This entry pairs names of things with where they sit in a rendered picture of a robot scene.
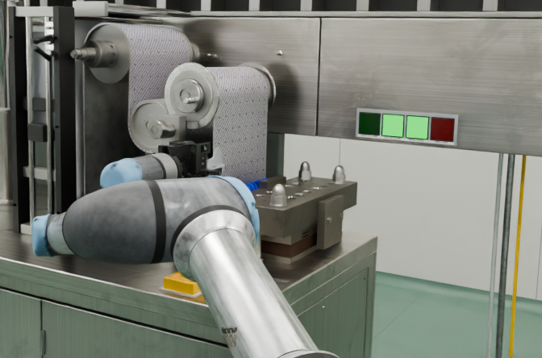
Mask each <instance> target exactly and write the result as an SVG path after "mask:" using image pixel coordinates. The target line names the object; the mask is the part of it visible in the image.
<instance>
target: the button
mask: <svg viewBox="0 0 542 358"><path fill-rule="evenodd" d="M164 289H171V290H174V291H178V292H182V293H188V294H192V295H194V294H196V293H198V292H200V291H201V290H200V289H199V287H198V284H197V282H193V281H190V280H188V279H186V278H185V277H183V276H182V275H181V274H180V273H179V272H176V273H174V274H171V275H169V276H167V277H164Z"/></svg>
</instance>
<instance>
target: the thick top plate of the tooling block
mask: <svg viewBox="0 0 542 358"><path fill-rule="evenodd" d="M331 181H332V179H329V178H322V177H312V179H311V180H301V179H298V177H294V178H291V179H288V180H286V184H284V185H283V186H284V188H285V195H286V203H287V206H271V205H270V203H271V195H272V194H273V188H271V189H255V190H252V191H250V192H251V193H252V196H253V197H254V200H255V202H256V203H255V209H257V210H258V214H259V221H260V230H259V235H268V236H273V237H278V238H285V237H287V236H289V235H292V234H293V233H296V232H298V231H301V230H302V229H304V228H307V227H309V226H311V225H313V224H316V223H317V222H318V204H319V201H322V200H324V199H326V198H329V197H331V196H334V195H336V194H338V195H344V204H343V211H344V210H347V209H348V208H351V207H353V206H355V205H356V197H357V182H356V181H346V184H334V183H331Z"/></svg>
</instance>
